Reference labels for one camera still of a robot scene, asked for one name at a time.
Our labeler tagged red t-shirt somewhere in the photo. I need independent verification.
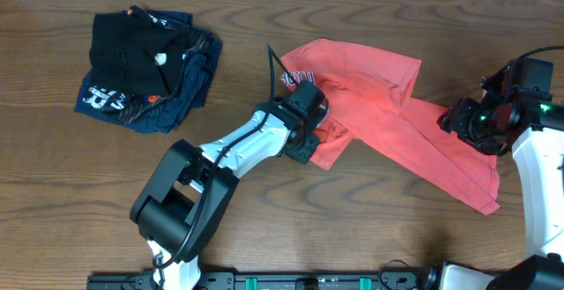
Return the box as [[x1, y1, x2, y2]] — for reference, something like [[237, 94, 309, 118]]
[[281, 39, 501, 215]]

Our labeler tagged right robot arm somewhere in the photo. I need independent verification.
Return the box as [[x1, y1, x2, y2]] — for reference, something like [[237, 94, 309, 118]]
[[426, 53, 563, 289]]

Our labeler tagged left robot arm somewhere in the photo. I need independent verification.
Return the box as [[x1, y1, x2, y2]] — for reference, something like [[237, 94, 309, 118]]
[[130, 81, 329, 289]]

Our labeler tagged navy printed folded shirt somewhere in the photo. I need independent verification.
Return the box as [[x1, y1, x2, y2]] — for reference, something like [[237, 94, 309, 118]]
[[75, 7, 222, 134]]

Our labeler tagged black folded garment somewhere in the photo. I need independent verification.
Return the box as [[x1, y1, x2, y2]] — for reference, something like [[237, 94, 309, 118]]
[[89, 6, 189, 97]]

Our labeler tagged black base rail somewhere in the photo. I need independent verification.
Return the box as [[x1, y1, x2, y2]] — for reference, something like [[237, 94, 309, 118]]
[[85, 260, 443, 290]]

